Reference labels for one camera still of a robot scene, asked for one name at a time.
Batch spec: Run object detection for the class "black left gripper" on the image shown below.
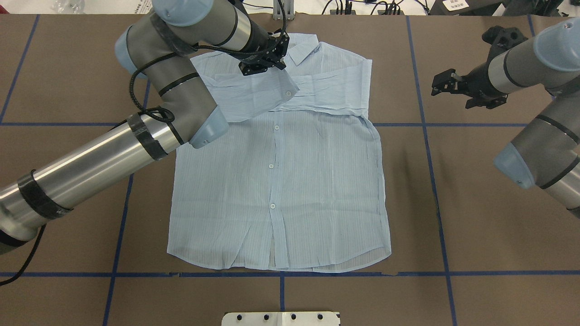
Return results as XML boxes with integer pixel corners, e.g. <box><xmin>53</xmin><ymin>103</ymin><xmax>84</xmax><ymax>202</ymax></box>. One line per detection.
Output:
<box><xmin>239</xmin><ymin>32</ymin><xmax>290</xmax><ymax>76</ymax></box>

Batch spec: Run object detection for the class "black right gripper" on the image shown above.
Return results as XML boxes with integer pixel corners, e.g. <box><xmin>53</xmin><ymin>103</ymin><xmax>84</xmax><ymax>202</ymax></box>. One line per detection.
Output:
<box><xmin>431</xmin><ymin>68</ymin><xmax>508</xmax><ymax>110</ymax></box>

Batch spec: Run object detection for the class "light blue button shirt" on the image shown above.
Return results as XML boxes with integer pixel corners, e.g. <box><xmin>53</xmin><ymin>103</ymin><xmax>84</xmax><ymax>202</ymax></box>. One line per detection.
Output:
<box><xmin>166</xmin><ymin>34</ymin><xmax>392</xmax><ymax>273</ymax></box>

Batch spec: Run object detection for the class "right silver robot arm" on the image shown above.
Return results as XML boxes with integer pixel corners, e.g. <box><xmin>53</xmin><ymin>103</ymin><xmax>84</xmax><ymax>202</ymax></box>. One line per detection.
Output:
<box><xmin>431</xmin><ymin>17</ymin><xmax>580</xmax><ymax>217</ymax></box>

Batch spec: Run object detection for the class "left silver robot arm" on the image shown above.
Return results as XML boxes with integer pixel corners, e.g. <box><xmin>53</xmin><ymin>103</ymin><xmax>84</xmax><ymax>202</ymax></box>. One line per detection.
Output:
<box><xmin>1</xmin><ymin>0</ymin><xmax>289</xmax><ymax>254</ymax></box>

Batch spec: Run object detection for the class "black box with white label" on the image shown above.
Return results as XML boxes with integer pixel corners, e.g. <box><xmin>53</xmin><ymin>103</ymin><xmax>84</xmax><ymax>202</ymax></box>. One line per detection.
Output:
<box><xmin>428</xmin><ymin>0</ymin><xmax>503</xmax><ymax>16</ymax></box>

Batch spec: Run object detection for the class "clear plastic bag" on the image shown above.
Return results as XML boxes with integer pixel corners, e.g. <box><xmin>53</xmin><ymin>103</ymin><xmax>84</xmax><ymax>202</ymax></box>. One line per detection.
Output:
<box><xmin>50</xmin><ymin>0</ymin><xmax>86</xmax><ymax>14</ymax></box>

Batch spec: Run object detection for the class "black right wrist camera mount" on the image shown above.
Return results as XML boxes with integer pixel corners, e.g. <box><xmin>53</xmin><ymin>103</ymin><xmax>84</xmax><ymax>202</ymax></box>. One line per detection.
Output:
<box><xmin>481</xmin><ymin>25</ymin><xmax>528</xmax><ymax>62</ymax></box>

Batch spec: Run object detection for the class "aluminium frame post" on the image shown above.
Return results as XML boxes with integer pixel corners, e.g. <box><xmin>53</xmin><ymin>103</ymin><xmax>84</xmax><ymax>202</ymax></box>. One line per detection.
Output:
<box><xmin>273</xmin><ymin>0</ymin><xmax>295</xmax><ymax>20</ymax></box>

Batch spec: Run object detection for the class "white pedestal column with base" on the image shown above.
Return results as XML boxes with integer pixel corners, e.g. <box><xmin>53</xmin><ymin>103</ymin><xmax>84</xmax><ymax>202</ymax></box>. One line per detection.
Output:
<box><xmin>221</xmin><ymin>311</ymin><xmax>341</xmax><ymax>326</ymax></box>

